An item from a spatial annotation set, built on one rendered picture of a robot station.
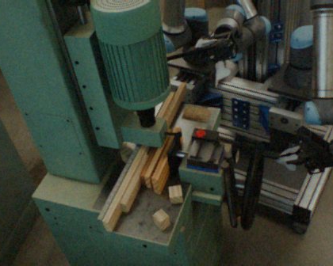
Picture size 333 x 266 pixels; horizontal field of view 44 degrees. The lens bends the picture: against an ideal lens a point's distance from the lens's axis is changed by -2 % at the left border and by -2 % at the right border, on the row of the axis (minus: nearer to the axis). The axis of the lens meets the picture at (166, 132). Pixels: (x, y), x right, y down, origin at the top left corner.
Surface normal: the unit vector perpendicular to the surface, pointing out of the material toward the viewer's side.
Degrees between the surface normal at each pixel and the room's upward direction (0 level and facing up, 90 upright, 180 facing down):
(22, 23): 90
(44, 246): 0
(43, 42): 90
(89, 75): 90
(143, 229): 0
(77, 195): 0
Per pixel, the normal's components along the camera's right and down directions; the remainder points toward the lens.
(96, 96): -0.33, 0.68
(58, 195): -0.12, -0.72
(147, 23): 0.70, 0.43
